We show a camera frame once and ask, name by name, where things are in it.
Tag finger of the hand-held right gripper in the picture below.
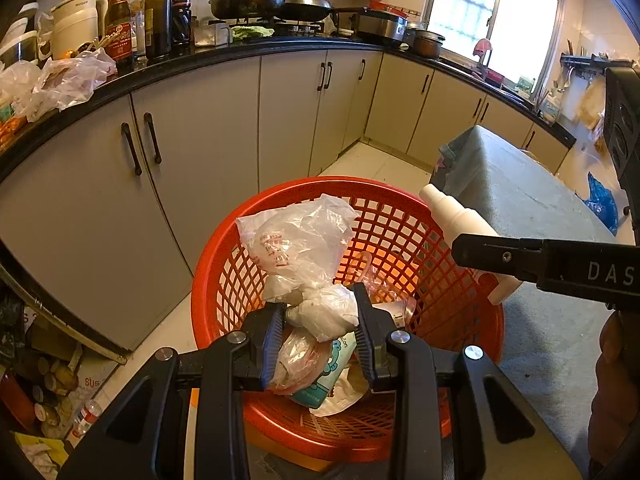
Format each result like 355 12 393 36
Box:
450 232 547 283

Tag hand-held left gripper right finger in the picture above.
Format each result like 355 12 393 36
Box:
351 283 583 480

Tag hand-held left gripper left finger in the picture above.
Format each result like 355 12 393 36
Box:
57 303 287 480

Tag teal cartoon tissue pack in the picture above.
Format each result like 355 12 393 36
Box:
290 335 361 407

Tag white spray bottle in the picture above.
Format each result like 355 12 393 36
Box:
419 183 523 306

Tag knotted white pink plastic bag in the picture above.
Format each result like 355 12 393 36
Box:
270 284 361 396

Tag orange plastic basket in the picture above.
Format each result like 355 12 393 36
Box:
191 176 505 463

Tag clear plastic bag trash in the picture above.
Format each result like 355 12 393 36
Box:
236 194 360 306

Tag person's right hand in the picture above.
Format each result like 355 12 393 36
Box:
589 310 640 463

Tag checked white paper wrapper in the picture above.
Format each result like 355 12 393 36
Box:
309 367 370 418

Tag pink clear plastic bag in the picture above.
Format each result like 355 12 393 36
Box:
357 251 418 333

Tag blue tablecloth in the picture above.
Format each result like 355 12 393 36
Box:
429 124 623 480

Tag blue plastic bag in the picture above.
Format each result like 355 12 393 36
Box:
581 171 621 237

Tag white detergent jug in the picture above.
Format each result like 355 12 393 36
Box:
541 87 564 127

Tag hanging plastic bags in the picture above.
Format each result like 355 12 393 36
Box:
575 77 611 133

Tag steel faucet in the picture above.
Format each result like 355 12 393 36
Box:
477 50 496 83

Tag small clear bottle red label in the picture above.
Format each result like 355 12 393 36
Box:
71 399 104 438

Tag cluster of glass jars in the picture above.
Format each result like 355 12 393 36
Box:
30 350 83 441

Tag stacked cooking pots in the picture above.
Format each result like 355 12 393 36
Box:
406 21 447 59

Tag kitchen window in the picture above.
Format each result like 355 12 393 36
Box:
429 0 565 100

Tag beige base cabinets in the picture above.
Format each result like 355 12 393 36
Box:
0 49 573 356

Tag steel rice cooker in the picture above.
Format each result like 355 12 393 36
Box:
351 8 409 42

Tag red plastic bag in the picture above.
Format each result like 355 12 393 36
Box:
0 369 37 428

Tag red plastic basin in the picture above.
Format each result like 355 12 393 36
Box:
369 0 410 17

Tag black gas stove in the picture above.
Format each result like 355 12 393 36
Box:
207 16 335 37

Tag black kitchen counter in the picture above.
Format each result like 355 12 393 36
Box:
0 35 576 181

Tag wok with lid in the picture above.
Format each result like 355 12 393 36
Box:
276 0 373 23

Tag green vegetables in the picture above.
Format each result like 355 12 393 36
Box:
230 25 277 42

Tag small steel container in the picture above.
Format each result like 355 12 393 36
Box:
194 25 231 47

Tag crumpled clear plastic bag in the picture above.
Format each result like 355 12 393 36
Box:
30 49 119 121
0 60 43 117

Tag orange snack packet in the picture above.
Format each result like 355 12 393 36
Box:
0 110 28 143

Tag black frying pan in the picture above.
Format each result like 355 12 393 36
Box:
207 0 297 21

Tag dark soy sauce bottle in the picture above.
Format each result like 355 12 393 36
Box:
144 0 173 61

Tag yellow cap cola bottle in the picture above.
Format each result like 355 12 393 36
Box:
169 0 193 53

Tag red label sauce bottle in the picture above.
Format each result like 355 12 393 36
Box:
106 0 135 66

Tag white electric kettle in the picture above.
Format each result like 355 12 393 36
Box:
50 0 110 61

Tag stacked white bowls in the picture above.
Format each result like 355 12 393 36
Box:
0 2 40 63

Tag black wall utensil rack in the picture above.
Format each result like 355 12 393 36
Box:
560 51 640 69

